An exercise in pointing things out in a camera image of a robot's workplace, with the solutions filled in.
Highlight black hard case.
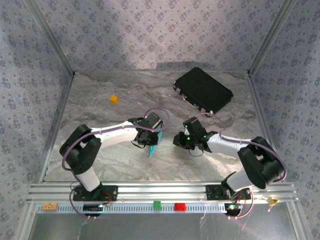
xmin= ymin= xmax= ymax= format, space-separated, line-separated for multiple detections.
xmin=172 ymin=66 xmax=235 ymax=118

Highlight light blue paper sheet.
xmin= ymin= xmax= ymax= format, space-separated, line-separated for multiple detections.
xmin=146 ymin=130 xmax=165 ymax=159

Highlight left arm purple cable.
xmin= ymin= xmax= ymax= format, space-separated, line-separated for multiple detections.
xmin=61 ymin=107 xmax=172 ymax=221

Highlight aluminium table side rail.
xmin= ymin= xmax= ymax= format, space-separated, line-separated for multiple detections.
xmin=246 ymin=72 xmax=286 ymax=182
xmin=39 ymin=72 xmax=76 ymax=184

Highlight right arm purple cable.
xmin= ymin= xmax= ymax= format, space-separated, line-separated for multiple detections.
xmin=194 ymin=110 xmax=288 ymax=221

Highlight orange label tag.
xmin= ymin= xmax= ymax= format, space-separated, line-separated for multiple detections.
xmin=41 ymin=202 xmax=59 ymax=211

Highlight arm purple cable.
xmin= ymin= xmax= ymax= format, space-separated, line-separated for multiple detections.
xmin=194 ymin=110 xmax=288 ymax=221
xmin=61 ymin=107 xmax=172 ymax=221

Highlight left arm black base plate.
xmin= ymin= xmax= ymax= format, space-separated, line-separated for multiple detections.
xmin=72 ymin=185 xmax=119 ymax=202

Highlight slotted grey cable duct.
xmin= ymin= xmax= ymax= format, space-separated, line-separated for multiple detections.
xmin=36 ymin=202 xmax=245 ymax=215

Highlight yellow folded paper piece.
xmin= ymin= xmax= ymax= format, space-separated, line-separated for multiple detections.
xmin=265 ymin=197 xmax=281 ymax=207

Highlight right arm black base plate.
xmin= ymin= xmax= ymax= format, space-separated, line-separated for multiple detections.
xmin=205 ymin=184 xmax=252 ymax=201

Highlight aluminium frame post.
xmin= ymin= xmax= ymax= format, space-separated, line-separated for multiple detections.
xmin=24 ymin=0 xmax=77 ymax=76
xmin=246 ymin=0 xmax=299 ymax=76

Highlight aluminium mounting rail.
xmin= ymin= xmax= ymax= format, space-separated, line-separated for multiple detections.
xmin=26 ymin=181 xmax=300 ymax=204

